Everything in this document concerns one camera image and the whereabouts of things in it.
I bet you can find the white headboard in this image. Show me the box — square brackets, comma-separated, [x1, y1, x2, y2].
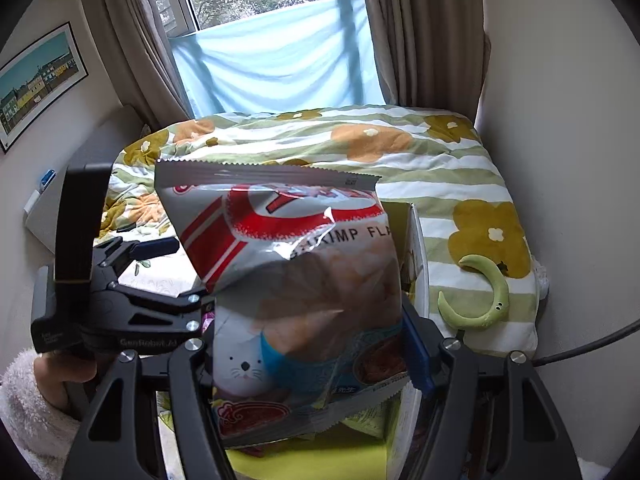
[22, 104, 151, 253]

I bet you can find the silver red shrimp chips bag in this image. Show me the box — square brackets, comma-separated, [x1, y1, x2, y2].
[154, 159, 417, 449]

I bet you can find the green crescent plush toy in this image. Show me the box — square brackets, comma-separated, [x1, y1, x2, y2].
[437, 254, 510, 332]

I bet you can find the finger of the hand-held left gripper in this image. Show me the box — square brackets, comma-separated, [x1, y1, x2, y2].
[100, 282, 217, 337]
[92, 236, 181, 287]

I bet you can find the person's left forearm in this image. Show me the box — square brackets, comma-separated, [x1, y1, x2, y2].
[0, 349, 84, 466]

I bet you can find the person's left hand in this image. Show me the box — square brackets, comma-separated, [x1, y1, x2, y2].
[35, 351, 99, 421]

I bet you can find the black cable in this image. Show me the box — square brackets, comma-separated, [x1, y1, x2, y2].
[532, 320, 640, 367]

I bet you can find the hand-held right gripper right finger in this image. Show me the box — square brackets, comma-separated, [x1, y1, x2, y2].
[400, 304, 582, 480]

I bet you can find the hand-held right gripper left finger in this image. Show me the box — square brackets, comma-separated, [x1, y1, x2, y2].
[62, 339, 237, 480]

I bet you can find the green snack packet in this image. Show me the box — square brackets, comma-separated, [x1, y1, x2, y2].
[345, 395, 406, 441]

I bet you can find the floral striped blanket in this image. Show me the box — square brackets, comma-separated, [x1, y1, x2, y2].
[97, 105, 540, 357]

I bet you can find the framed wall picture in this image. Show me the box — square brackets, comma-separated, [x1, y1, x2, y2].
[0, 21, 90, 155]

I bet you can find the yellow-green cardboard box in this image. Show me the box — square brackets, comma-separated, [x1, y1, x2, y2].
[220, 201, 436, 480]

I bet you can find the light blue cloth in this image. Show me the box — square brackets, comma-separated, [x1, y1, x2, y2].
[170, 0, 396, 117]

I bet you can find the beige curtain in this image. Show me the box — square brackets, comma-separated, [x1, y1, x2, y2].
[75, 0, 201, 131]
[362, 0, 493, 116]

